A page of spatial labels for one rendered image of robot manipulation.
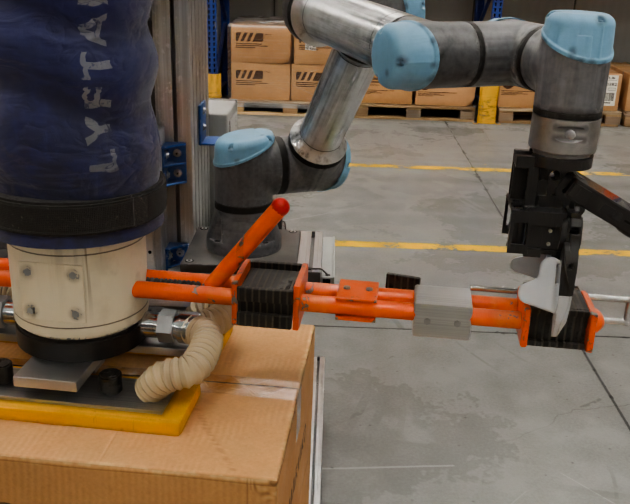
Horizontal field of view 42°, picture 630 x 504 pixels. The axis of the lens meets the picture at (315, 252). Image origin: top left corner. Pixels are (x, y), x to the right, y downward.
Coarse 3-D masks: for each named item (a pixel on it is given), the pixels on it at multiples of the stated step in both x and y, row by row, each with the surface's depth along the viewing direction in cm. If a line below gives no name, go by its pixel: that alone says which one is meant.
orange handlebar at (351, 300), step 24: (0, 264) 108; (144, 288) 103; (168, 288) 102; (192, 288) 102; (216, 288) 102; (312, 288) 104; (336, 288) 104; (360, 288) 103; (384, 288) 104; (336, 312) 101; (360, 312) 100; (384, 312) 100; (408, 312) 99; (480, 312) 98; (504, 312) 98; (600, 312) 100
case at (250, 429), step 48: (240, 336) 121; (288, 336) 122; (240, 384) 108; (288, 384) 108; (0, 432) 95; (48, 432) 96; (96, 432) 96; (192, 432) 97; (240, 432) 97; (288, 432) 98; (0, 480) 92; (48, 480) 92; (96, 480) 91; (144, 480) 90; (192, 480) 90; (240, 480) 89; (288, 480) 100
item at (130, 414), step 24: (0, 360) 102; (0, 384) 101; (96, 384) 102; (120, 384) 100; (0, 408) 97; (24, 408) 97; (48, 408) 97; (72, 408) 97; (96, 408) 98; (120, 408) 97; (144, 408) 97; (168, 408) 98; (192, 408) 101; (144, 432) 96; (168, 432) 96
